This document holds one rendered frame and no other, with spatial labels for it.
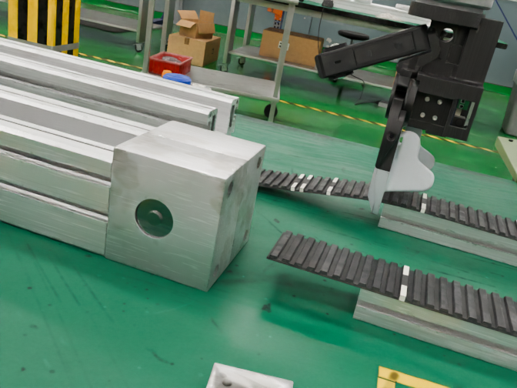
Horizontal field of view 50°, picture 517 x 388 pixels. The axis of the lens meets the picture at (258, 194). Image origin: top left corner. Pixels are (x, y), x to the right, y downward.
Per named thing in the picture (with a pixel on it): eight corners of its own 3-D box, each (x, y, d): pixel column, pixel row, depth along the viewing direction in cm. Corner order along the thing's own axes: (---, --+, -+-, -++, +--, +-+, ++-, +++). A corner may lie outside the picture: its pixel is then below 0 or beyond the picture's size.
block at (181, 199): (255, 231, 53) (274, 138, 50) (207, 292, 42) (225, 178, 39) (171, 205, 55) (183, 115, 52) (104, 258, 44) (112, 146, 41)
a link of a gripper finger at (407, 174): (420, 230, 54) (447, 139, 53) (361, 214, 56) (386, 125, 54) (418, 225, 57) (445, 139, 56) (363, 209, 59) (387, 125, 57)
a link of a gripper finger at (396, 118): (389, 172, 53) (415, 82, 52) (373, 168, 54) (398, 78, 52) (390, 169, 58) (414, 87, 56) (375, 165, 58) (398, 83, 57)
